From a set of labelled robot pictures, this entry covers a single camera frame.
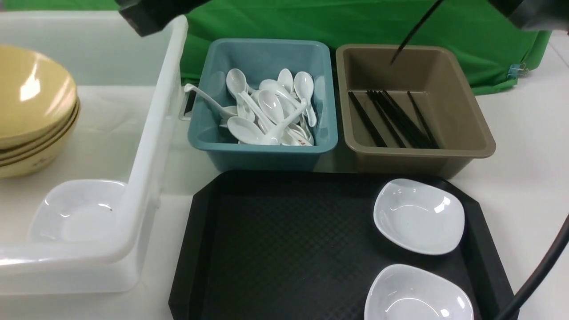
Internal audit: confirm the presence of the white square dish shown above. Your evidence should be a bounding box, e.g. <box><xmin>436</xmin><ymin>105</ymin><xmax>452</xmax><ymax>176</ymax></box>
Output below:
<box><xmin>364</xmin><ymin>264</ymin><xmax>475</xmax><ymax>320</ymax></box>
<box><xmin>373</xmin><ymin>178</ymin><xmax>466</xmax><ymax>256</ymax></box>

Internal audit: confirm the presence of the brown plastic bin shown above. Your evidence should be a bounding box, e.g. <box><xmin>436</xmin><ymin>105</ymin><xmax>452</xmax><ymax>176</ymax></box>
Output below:
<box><xmin>336</xmin><ymin>44</ymin><xmax>496</xmax><ymax>178</ymax></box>

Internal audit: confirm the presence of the white spoon front left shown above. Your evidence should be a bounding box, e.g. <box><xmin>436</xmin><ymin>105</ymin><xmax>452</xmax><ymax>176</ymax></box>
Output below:
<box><xmin>226</xmin><ymin>117</ymin><xmax>264</xmax><ymax>144</ymax></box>

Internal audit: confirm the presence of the bottom stacked yellow bowl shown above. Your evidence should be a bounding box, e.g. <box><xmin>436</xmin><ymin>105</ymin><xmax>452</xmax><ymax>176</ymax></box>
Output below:
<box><xmin>0</xmin><ymin>105</ymin><xmax>81</xmax><ymax>180</ymax></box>

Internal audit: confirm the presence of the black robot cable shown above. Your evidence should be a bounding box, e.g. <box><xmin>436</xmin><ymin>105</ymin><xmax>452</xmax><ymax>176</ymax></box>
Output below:
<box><xmin>496</xmin><ymin>213</ymin><xmax>569</xmax><ymax>320</ymax></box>

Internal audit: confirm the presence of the yellow noodle bowl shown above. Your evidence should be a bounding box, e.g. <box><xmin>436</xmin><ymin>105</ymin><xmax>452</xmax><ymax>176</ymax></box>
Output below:
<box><xmin>0</xmin><ymin>44</ymin><xmax>78</xmax><ymax>148</ymax></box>

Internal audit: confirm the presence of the white spoon back left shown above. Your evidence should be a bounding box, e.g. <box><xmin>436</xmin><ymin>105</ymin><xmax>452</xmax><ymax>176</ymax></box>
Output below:
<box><xmin>226</xmin><ymin>68</ymin><xmax>256</xmax><ymax>121</ymax></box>

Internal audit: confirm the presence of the white spoon centre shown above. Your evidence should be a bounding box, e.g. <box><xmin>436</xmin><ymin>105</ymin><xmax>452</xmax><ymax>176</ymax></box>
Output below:
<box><xmin>258</xmin><ymin>90</ymin><xmax>285</xmax><ymax>125</ymax></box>

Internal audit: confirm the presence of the teal plastic bin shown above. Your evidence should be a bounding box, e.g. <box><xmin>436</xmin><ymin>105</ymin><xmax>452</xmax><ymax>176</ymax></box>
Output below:
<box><xmin>188</xmin><ymin>38</ymin><xmax>339</xmax><ymax>172</ymax></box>

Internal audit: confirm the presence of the large white plastic tub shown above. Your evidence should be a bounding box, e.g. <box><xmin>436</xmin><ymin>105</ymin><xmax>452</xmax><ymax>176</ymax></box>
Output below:
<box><xmin>0</xmin><ymin>12</ymin><xmax>188</xmax><ymax>296</ymax></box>

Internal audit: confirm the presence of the white dish in tub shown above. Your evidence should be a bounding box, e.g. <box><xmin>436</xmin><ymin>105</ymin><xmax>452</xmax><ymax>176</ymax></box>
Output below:
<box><xmin>28</xmin><ymin>180</ymin><xmax>128</xmax><ymax>242</ymax></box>

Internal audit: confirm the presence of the stacked yellow bowl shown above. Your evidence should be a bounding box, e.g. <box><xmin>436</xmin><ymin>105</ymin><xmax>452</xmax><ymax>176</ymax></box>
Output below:
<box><xmin>0</xmin><ymin>98</ymin><xmax>81</xmax><ymax>163</ymax></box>
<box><xmin>0</xmin><ymin>105</ymin><xmax>81</xmax><ymax>180</ymax></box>

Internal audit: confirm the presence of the top stacked yellow bowl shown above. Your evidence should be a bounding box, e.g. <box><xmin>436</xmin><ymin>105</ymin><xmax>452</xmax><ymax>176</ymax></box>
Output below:
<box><xmin>0</xmin><ymin>98</ymin><xmax>81</xmax><ymax>163</ymax></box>

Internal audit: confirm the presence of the white ladle spoon hanging out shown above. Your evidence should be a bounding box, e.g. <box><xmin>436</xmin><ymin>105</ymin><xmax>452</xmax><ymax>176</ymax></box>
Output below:
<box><xmin>184</xmin><ymin>84</ymin><xmax>237</xmax><ymax>119</ymax></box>

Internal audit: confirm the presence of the green cloth backdrop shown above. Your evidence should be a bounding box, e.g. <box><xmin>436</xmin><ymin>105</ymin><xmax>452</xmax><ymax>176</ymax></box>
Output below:
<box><xmin>0</xmin><ymin>0</ymin><xmax>552</xmax><ymax>96</ymax></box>

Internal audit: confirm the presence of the blue binder clip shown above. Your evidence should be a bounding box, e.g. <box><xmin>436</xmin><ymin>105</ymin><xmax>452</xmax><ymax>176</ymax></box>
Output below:
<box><xmin>507</xmin><ymin>63</ymin><xmax>529</xmax><ymax>79</ymax></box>

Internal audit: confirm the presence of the black chopstick bundle in bin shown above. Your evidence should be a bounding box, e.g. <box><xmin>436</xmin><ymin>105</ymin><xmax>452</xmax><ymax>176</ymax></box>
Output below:
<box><xmin>366</xmin><ymin>90</ymin><xmax>438</xmax><ymax>148</ymax></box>

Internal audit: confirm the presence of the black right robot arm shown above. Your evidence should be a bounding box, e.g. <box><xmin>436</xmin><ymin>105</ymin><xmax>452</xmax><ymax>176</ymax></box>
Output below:
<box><xmin>489</xmin><ymin>0</ymin><xmax>569</xmax><ymax>32</ymax></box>

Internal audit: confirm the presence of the black plastic tray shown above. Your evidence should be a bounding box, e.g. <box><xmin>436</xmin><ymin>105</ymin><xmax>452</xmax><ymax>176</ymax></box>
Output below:
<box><xmin>168</xmin><ymin>171</ymin><xmax>514</xmax><ymax>320</ymax></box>

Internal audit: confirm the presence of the white soup spoon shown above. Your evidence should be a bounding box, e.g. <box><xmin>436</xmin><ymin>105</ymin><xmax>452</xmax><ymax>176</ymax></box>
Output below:
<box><xmin>263</xmin><ymin>100</ymin><xmax>307</xmax><ymax>145</ymax></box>

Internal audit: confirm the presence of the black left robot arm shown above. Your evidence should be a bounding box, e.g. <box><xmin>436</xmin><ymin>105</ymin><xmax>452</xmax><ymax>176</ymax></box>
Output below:
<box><xmin>116</xmin><ymin>0</ymin><xmax>208</xmax><ymax>37</ymax></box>

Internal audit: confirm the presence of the white spoon back right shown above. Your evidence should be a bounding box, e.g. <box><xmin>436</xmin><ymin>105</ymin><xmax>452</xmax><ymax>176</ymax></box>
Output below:
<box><xmin>293</xmin><ymin>71</ymin><xmax>317</xmax><ymax>128</ymax></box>

